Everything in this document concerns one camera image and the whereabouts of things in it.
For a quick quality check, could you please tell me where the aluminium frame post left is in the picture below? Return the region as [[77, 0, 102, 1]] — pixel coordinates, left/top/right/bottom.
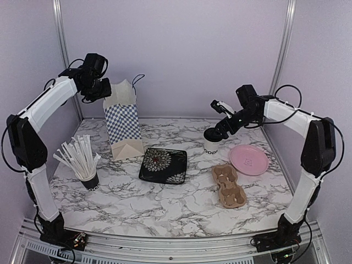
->
[[52, 0, 83, 123]]

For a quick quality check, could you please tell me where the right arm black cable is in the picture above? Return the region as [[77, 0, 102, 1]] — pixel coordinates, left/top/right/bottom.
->
[[244, 84, 344, 182]]

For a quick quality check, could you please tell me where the brown cardboard cup carrier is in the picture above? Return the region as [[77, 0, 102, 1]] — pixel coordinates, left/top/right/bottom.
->
[[212, 164, 247, 208]]

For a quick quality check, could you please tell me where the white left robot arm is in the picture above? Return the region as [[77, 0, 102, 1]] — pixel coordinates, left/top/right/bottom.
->
[[4, 53, 111, 245]]

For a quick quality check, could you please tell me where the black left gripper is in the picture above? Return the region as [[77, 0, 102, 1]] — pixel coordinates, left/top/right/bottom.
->
[[82, 76, 112, 101]]

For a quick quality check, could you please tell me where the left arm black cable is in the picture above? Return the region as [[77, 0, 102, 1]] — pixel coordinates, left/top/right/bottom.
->
[[0, 57, 109, 243]]

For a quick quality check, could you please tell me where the aluminium frame post right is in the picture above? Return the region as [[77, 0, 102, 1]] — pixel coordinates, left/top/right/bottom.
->
[[269, 0, 296, 95]]

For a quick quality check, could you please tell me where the white paper coffee cup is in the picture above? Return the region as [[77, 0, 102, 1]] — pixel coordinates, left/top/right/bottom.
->
[[203, 139, 219, 156]]

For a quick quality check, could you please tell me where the aluminium frame post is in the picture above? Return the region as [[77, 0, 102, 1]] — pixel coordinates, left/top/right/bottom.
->
[[269, 0, 296, 95], [52, 0, 83, 123]]

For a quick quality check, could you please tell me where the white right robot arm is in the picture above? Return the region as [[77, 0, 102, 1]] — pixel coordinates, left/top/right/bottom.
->
[[211, 85, 339, 226]]

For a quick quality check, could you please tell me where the pink round plate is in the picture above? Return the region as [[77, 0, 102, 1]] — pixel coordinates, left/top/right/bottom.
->
[[229, 145, 269, 176]]

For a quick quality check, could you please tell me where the bundle of wrapped straws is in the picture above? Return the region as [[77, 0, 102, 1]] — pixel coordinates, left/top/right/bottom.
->
[[53, 135, 101, 182]]

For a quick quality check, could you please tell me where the black floral square plate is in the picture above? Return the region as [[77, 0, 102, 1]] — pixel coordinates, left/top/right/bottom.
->
[[139, 148, 188, 185]]

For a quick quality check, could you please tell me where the aluminium front rail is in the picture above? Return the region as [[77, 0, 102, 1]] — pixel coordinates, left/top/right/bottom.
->
[[9, 218, 331, 263]]

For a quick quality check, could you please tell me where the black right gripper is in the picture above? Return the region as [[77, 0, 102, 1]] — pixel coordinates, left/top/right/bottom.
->
[[211, 107, 261, 139]]

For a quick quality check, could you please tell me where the blue checkered paper bag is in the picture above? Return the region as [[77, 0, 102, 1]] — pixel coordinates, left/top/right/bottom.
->
[[103, 74, 145, 161]]

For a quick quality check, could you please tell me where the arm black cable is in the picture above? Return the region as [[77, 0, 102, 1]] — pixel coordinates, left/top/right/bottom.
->
[[244, 84, 344, 182], [0, 57, 109, 243]]

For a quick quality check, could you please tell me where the black cup holding straws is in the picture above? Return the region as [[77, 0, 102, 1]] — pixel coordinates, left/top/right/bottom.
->
[[81, 173, 100, 191]]

